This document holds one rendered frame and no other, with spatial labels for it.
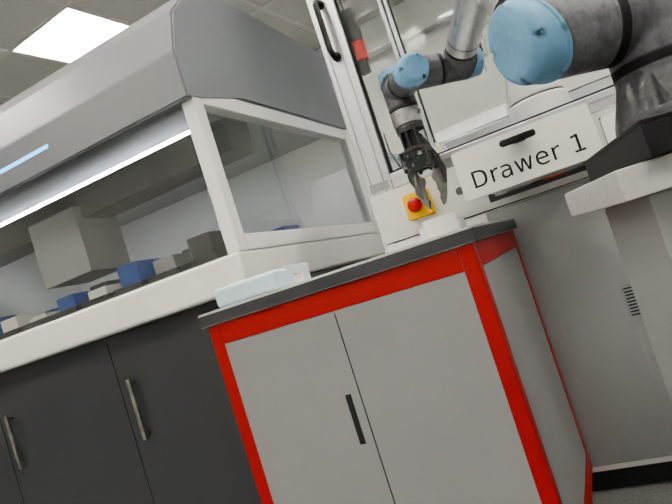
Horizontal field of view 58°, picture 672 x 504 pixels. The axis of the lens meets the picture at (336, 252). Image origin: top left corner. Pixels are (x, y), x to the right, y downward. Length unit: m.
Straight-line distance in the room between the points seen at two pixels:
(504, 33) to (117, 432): 1.74
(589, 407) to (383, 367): 0.72
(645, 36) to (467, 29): 0.56
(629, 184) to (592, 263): 0.88
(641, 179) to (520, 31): 0.25
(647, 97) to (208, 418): 1.48
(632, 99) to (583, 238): 0.77
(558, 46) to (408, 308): 0.53
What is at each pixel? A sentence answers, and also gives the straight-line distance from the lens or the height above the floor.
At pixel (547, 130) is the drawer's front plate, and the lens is 1.33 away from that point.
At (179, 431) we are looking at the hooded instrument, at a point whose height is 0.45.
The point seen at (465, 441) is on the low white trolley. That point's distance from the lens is 1.17.
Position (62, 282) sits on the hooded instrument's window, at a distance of 2.14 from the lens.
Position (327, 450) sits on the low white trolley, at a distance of 1.27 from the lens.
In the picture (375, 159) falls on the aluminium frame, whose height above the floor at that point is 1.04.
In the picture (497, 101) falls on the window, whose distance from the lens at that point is 1.71.
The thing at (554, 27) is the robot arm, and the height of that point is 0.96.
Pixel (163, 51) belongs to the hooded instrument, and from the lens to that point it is 1.86.
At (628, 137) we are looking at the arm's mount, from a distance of 0.84.
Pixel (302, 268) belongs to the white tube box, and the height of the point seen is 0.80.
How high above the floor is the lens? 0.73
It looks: 3 degrees up
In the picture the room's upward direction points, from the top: 18 degrees counter-clockwise
